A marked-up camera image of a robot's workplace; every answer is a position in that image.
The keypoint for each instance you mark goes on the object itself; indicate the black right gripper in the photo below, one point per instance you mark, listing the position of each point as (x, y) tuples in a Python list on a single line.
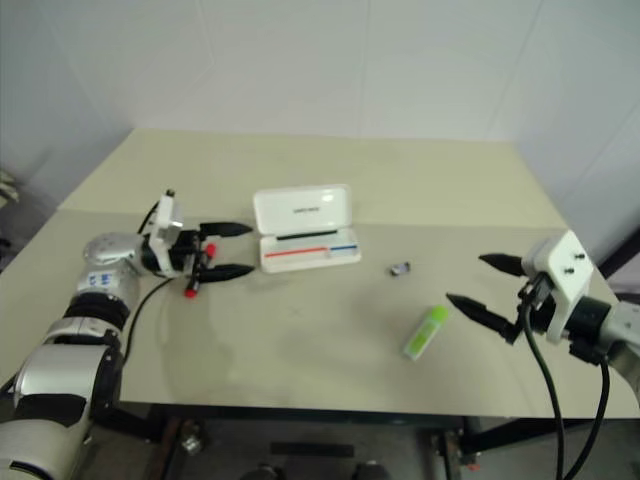
[(537, 305)]

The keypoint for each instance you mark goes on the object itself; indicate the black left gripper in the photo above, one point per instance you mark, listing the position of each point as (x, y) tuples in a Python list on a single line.
[(182, 252)]

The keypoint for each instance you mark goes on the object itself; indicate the red capped marker pen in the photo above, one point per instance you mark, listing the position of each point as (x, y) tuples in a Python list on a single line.
[(212, 249)]

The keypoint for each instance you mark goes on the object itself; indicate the white plastic pencil case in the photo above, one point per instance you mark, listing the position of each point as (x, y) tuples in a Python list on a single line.
[(300, 202)]

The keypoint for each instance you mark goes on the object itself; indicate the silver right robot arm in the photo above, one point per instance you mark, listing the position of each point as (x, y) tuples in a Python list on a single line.
[(620, 330)]

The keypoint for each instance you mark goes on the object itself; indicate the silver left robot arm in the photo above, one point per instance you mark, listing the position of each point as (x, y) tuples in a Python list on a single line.
[(60, 365)]

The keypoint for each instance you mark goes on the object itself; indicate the red and blue pencil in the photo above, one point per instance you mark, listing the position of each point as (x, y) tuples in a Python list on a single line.
[(295, 252)]

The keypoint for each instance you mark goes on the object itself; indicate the green and white highlighter pen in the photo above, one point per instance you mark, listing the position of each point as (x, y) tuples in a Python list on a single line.
[(425, 334)]

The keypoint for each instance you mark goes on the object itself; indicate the black pen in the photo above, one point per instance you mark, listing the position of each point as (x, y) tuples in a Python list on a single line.
[(305, 235)]

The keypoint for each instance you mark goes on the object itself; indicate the small dark metal clip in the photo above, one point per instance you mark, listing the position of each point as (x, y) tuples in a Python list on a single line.
[(400, 269)]

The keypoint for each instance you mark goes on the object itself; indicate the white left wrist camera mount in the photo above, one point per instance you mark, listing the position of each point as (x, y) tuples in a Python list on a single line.
[(167, 215)]

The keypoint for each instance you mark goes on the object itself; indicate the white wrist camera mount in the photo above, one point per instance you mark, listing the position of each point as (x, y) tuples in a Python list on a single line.
[(167, 215), (565, 270)]

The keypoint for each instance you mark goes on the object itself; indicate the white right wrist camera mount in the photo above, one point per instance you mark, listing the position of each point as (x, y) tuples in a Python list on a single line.
[(565, 270)]

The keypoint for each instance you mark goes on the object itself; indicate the black table frame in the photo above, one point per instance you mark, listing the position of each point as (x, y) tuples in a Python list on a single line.
[(300, 415)]

